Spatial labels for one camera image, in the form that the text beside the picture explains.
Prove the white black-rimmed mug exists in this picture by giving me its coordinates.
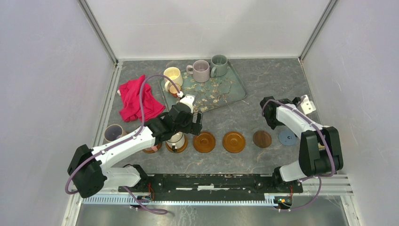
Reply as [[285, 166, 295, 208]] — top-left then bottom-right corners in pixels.
[[166, 132, 184, 143]]

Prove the dark walnut coaster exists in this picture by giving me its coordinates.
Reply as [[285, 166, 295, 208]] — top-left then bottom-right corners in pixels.
[[253, 130, 272, 148]]

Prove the blue round coaster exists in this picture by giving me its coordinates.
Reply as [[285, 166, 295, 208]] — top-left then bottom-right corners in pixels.
[[278, 129, 297, 146]]

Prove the wooden coaster one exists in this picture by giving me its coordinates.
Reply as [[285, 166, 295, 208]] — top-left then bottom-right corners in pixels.
[[166, 135, 188, 153]]

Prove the wooden coaster two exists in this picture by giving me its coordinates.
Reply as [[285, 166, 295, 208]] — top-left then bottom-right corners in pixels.
[[193, 131, 216, 153]]

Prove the wooden coaster three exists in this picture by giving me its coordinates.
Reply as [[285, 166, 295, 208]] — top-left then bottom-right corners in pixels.
[[143, 143, 162, 153]]

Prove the cream mug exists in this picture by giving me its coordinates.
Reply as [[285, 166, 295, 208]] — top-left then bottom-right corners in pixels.
[[163, 67, 183, 92]]

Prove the wooden coaster five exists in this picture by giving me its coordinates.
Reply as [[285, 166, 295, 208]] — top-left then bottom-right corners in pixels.
[[222, 131, 246, 153]]

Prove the lilac mug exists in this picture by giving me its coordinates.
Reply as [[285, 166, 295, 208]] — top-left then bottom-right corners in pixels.
[[186, 60, 210, 83]]

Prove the green mug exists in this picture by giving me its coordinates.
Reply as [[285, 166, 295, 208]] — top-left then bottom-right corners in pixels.
[[210, 55, 228, 78]]

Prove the beige pink-handled mug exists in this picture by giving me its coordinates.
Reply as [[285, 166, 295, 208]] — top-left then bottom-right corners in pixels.
[[104, 124, 128, 142]]

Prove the yellow mug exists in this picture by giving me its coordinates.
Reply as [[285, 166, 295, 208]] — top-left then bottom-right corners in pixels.
[[318, 143, 325, 150]]

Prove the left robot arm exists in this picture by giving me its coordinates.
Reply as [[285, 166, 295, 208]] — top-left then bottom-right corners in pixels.
[[65, 103, 203, 198]]

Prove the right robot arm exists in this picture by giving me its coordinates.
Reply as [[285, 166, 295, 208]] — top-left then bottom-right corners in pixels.
[[260, 95, 344, 192]]

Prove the small orange cup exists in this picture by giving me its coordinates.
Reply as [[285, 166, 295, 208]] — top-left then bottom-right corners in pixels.
[[169, 84, 181, 98]]

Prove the floral serving tray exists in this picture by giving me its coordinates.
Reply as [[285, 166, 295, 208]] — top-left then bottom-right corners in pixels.
[[159, 60, 248, 113]]

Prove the red cloth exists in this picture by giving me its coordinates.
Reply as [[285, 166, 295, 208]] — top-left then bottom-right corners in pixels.
[[119, 74, 165, 122]]

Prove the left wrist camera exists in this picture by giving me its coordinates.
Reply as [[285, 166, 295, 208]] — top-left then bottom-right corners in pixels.
[[177, 91, 195, 113]]

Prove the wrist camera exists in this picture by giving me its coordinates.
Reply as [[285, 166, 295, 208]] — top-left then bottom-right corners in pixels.
[[177, 91, 195, 113], [297, 95, 317, 115]]

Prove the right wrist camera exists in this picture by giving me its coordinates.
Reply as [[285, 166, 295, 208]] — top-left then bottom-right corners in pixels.
[[297, 95, 317, 115]]

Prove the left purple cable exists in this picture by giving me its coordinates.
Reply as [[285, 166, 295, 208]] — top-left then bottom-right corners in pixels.
[[64, 74, 184, 195]]

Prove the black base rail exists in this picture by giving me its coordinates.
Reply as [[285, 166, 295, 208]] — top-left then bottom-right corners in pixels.
[[128, 174, 303, 202]]

